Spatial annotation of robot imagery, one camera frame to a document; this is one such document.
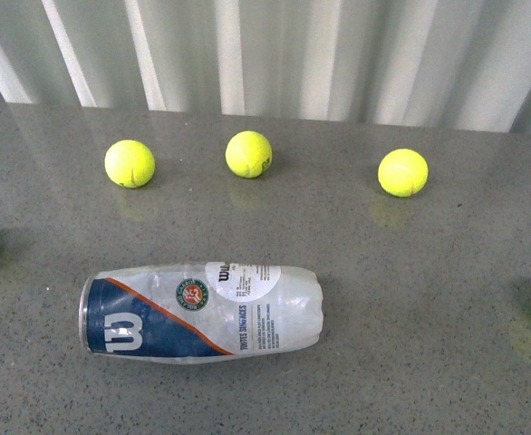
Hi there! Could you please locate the clear blue Wilson tennis can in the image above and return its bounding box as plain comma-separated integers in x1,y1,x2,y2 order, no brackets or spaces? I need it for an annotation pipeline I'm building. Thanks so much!
78,262,323,364

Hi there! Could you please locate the tennis ball middle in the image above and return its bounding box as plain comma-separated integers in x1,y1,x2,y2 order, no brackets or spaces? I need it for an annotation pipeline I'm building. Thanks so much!
225,130,273,179

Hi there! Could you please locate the tennis ball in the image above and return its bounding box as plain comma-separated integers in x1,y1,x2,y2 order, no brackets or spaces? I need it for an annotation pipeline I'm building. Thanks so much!
104,140,156,189
378,149,429,198
225,130,273,179

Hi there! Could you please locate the white pleated curtain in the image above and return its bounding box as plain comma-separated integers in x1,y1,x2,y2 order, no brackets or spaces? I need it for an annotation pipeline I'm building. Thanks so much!
0,1,531,133

